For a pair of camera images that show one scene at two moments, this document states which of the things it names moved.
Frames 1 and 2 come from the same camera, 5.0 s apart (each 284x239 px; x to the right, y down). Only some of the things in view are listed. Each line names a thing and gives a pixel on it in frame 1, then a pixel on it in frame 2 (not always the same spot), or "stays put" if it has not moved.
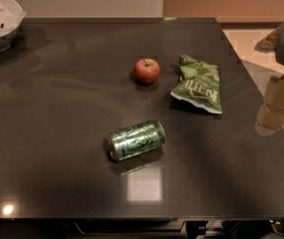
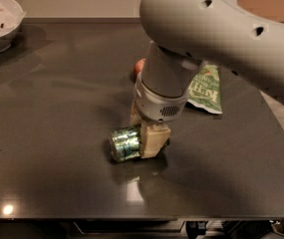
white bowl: x=1 y=19 stays put
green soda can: x=132 y=140 stays put
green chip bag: x=199 y=84 stays put
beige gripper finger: x=282 y=101 → x=154 y=108
